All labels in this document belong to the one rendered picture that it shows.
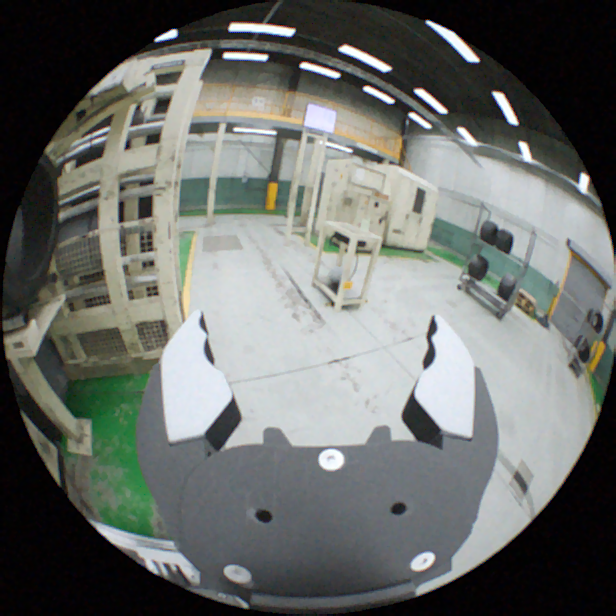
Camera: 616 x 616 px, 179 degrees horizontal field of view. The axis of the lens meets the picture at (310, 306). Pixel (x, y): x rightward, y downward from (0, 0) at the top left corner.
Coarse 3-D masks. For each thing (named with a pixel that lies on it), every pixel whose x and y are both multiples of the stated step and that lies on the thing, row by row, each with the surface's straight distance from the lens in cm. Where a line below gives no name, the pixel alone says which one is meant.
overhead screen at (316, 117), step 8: (312, 104) 433; (312, 112) 427; (320, 112) 435; (328, 112) 443; (336, 112) 452; (304, 120) 416; (312, 120) 422; (320, 120) 430; (328, 120) 438; (312, 128) 420; (320, 128) 426; (328, 128) 434
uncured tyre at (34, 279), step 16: (48, 160) 101; (32, 176) 118; (48, 176) 103; (32, 192) 124; (48, 192) 117; (32, 208) 126; (48, 208) 118; (32, 224) 126; (48, 224) 117; (32, 240) 125; (48, 240) 115; (32, 256) 123; (48, 256) 100; (32, 272) 118; (48, 272) 105; (16, 288) 83; (32, 288) 90; (16, 304) 86
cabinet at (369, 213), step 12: (348, 192) 455; (348, 204) 449; (360, 204) 435; (372, 204) 454; (384, 204) 476; (348, 216) 444; (360, 216) 440; (372, 216) 460; (384, 216) 482; (360, 228) 447; (372, 228) 467; (384, 228) 491; (336, 240) 472; (360, 252) 469
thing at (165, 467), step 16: (160, 368) 9; (160, 384) 9; (144, 400) 9; (160, 400) 8; (144, 416) 8; (160, 416) 8; (144, 432) 8; (160, 432) 8; (144, 448) 8; (160, 448) 7; (176, 448) 7; (192, 448) 7; (208, 448) 7; (144, 464) 7; (160, 464) 7; (176, 464) 7; (192, 464) 7; (160, 480) 7; (176, 480) 7; (160, 496) 7; (176, 496) 7; (176, 512) 7; (176, 528) 7
